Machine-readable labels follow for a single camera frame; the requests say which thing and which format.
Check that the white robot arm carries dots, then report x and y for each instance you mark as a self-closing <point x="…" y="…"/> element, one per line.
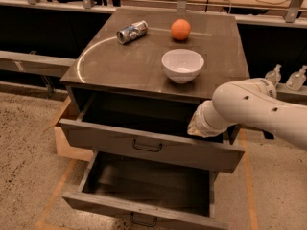
<point x="252" y="103"/>

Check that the black drawer handle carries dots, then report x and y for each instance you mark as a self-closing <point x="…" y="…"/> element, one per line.
<point x="144" y="147"/>
<point x="143" y="220"/>

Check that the crushed silver soda can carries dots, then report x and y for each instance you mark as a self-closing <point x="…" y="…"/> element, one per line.
<point x="133" y="31"/>

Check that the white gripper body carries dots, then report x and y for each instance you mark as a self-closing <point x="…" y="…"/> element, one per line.
<point x="200" y="121"/>

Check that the white ceramic bowl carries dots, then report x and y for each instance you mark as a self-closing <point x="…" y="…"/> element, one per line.
<point x="182" y="65"/>

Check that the grey bottom drawer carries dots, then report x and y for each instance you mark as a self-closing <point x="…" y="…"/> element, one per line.
<point x="181" y="198"/>

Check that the orange fruit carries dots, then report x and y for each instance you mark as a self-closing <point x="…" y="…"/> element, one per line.
<point x="180" y="29"/>

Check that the black bottom drawer handle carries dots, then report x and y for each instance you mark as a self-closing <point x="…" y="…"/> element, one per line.
<point x="143" y="220"/>

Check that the grey top drawer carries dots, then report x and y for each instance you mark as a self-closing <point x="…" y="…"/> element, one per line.
<point x="149" y="129"/>

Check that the grey wooden drawer cabinet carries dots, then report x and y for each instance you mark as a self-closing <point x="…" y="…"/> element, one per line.
<point x="135" y="68"/>

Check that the grey drawer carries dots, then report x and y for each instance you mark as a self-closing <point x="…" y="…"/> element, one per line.
<point x="149" y="129"/>
<point x="181" y="198"/>

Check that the cardboard box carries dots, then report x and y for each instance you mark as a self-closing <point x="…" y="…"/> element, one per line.
<point x="63" y="148"/>

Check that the black top drawer handle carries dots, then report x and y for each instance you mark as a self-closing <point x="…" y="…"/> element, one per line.
<point x="144" y="147"/>

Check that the clear plastic bottle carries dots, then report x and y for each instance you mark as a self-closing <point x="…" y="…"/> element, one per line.
<point x="296" y="79"/>
<point x="274" y="75"/>

